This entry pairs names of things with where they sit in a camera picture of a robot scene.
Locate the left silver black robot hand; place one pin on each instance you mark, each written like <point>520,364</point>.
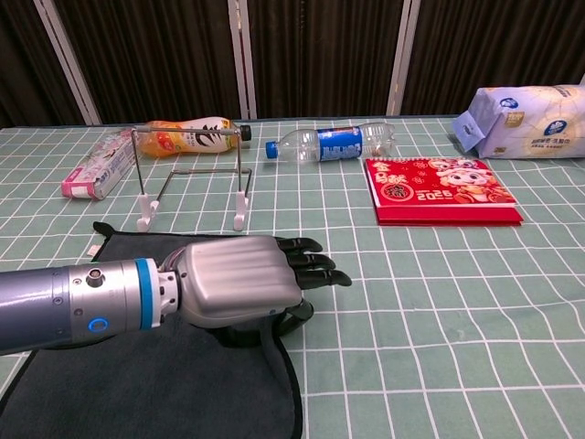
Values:
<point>237,279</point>

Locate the blue towel with dark back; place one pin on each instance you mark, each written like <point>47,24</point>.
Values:
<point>160,388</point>

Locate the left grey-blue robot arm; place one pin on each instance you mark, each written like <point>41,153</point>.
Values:
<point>45,306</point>

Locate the orange tea drink bottle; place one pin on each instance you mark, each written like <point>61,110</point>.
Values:
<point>196,142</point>

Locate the small white tag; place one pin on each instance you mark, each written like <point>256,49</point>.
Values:
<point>93,250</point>

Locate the clear bottle with blue label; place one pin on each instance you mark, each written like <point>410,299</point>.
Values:
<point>338,144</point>

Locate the pink floral toothpaste box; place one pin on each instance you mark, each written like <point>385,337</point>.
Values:
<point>98,169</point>

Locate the green checkered tablecloth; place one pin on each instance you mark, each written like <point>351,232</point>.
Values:
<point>411,320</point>

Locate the red desk calendar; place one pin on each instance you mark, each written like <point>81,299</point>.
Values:
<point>434,183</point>

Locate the lavender tissue pack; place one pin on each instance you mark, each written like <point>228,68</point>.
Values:
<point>525,123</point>

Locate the white divider frame post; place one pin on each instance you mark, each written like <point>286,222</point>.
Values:
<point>242,59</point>
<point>404,57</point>
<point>68,61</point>

